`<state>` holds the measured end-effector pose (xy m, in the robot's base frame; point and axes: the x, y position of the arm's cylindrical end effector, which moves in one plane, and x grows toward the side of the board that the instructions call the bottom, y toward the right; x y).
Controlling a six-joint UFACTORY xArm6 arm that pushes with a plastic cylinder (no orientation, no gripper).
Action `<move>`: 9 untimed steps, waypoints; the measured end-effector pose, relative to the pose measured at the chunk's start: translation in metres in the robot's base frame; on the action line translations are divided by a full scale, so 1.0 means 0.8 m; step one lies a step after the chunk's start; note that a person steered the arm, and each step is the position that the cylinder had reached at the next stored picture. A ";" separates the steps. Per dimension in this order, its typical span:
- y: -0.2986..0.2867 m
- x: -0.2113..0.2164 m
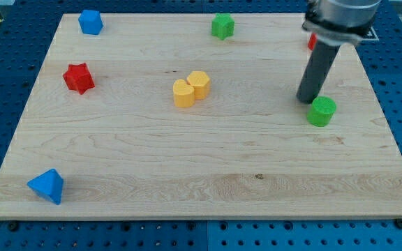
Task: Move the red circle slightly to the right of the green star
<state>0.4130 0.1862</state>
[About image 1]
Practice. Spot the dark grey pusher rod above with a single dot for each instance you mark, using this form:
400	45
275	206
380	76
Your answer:
316	72

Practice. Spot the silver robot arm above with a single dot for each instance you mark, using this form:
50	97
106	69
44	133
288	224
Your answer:
337	22

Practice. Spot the green cylinder block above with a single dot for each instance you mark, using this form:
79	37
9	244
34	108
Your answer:
321	111

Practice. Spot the light wooden board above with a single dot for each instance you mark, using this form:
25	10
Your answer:
245	152

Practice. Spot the green star block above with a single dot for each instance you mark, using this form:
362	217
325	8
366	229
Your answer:
222	26

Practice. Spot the red star block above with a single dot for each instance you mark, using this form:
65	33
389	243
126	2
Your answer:
78	78

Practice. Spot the blue triangle block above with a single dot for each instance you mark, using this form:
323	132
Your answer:
48	186

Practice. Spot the red circle block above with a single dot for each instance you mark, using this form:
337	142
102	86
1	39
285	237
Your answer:
312	41

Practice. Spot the yellow heart block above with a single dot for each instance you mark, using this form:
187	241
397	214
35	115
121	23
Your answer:
183	94

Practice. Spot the yellow hexagon block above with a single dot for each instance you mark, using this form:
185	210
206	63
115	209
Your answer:
200	81

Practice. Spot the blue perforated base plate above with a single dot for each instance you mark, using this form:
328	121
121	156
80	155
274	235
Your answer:
25	36

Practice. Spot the blue pentagon block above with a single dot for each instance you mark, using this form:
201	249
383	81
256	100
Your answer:
90	22

